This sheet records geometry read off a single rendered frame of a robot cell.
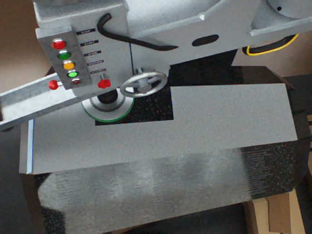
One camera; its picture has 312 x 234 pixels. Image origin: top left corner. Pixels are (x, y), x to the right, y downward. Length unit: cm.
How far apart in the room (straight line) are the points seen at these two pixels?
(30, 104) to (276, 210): 137
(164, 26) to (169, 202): 81
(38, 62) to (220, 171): 162
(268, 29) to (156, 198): 79
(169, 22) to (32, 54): 183
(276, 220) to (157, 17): 141
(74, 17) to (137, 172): 78
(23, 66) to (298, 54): 190
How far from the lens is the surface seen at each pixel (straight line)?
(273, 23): 125
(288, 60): 275
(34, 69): 269
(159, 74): 109
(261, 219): 212
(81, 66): 102
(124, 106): 149
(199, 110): 152
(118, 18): 90
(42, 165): 150
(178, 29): 103
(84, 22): 89
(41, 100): 145
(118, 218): 160
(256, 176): 160
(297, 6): 122
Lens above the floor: 227
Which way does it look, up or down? 70 degrees down
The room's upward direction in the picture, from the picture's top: straight up
